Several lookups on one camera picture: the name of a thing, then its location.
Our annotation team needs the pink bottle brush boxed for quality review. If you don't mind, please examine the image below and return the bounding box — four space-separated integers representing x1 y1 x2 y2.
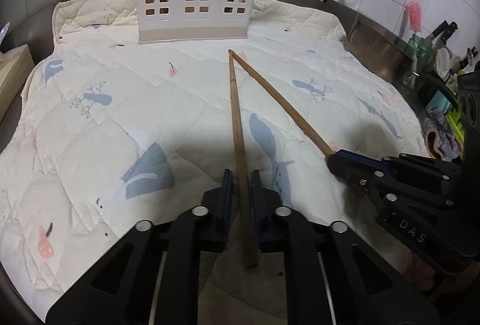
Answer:
405 1 422 33

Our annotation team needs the stainless steel pot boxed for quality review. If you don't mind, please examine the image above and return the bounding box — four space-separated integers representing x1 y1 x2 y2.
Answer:
348 15 412 84

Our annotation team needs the green plastic basket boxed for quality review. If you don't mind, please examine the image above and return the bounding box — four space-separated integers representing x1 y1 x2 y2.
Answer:
442 92 465 148

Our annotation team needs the cream quilted patterned mat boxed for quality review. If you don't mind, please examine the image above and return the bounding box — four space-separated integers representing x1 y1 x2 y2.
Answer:
1 0 426 318

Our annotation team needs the black handled kitchen knife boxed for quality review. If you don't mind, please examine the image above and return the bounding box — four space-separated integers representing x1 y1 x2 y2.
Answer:
429 21 458 47

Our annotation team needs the wooden chopstick seven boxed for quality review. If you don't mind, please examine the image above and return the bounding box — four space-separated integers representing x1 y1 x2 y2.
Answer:
228 49 335 157

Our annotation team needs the wooden chopstick five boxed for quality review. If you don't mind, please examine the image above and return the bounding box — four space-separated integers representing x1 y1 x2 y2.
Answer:
228 50 259 270

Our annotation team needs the grey blue rag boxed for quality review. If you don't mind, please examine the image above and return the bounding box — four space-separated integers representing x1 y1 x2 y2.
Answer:
421 105 461 162

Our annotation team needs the green glass jar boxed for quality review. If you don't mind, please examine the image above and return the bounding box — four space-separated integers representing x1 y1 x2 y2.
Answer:
404 34 436 74

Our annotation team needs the bagged beige tissue box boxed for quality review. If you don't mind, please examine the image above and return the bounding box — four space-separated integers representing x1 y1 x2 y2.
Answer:
0 44 34 121

